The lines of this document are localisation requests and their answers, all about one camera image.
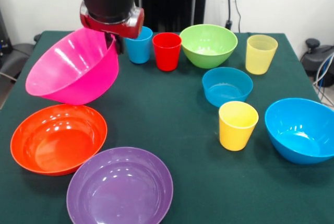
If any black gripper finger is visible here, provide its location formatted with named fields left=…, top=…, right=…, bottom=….
left=105, top=32, right=115, bottom=51
left=114, top=35, right=125, bottom=55

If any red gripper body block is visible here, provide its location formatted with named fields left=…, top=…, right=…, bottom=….
left=79, top=8, right=145, bottom=39

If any pink plastic bowl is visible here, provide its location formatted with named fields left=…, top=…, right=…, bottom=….
left=25, top=27, right=120, bottom=106

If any blue plastic cup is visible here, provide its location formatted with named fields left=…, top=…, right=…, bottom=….
left=124, top=25, right=153, bottom=65

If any red plastic cup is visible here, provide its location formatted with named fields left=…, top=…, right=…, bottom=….
left=152, top=32, right=183, bottom=72

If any dark green table cloth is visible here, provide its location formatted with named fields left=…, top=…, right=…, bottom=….
left=0, top=31, right=334, bottom=224

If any green plastic bowl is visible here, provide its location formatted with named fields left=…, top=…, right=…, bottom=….
left=179, top=23, right=238, bottom=69

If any black floor device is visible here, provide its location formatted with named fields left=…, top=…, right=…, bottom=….
left=300, top=38, right=334, bottom=88
left=0, top=8, right=42, bottom=81

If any orange plastic bowl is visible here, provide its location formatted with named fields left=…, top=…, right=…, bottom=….
left=10, top=103, right=108, bottom=176

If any small dark blue bowl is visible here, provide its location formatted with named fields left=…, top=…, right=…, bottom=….
left=201, top=67, right=254, bottom=108

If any translucent yellow-green plastic cup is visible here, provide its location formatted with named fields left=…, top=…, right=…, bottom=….
left=245, top=34, right=279, bottom=75

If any yellow plastic cup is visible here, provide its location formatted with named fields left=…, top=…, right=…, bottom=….
left=218, top=100, right=259, bottom=152

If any purple plastic bowl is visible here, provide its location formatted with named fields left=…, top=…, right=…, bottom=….
left=66, top=146, right=174, bottom=224

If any large light blue bowl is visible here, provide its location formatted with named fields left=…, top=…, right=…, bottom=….
left=264, top=97, right=334, bottom=165

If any bundle of blue white cables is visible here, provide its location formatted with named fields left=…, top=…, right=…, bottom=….
left=312, top=51, right=334, bottom=106

